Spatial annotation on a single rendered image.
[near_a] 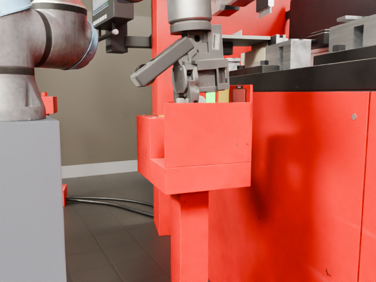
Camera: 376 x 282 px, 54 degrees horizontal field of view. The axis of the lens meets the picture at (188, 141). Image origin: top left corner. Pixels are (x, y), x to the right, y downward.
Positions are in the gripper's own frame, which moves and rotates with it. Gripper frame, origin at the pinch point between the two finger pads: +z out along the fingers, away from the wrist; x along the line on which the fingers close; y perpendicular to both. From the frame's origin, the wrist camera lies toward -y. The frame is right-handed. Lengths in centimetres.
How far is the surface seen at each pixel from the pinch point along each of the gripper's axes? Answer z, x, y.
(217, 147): 0.9, -5.0, 3.5
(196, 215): 14.8, 1.9, 1.3
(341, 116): -3.0, -14.5, 21.2
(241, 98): -6.8, -2.6, 9.9
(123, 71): -24, 316, 53
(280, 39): -21, 36, 45
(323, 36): -21, 39, 64
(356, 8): -34, 62, 101
